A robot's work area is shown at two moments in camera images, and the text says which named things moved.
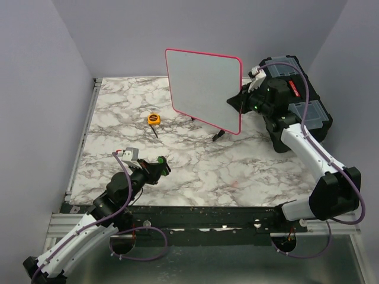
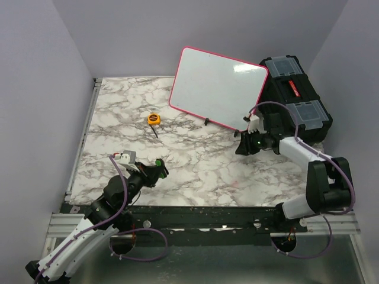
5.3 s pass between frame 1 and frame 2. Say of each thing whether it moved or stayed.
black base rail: stayed
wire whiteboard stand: moved
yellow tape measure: stayed
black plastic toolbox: stayed
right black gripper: moved
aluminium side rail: stayed
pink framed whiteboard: moved
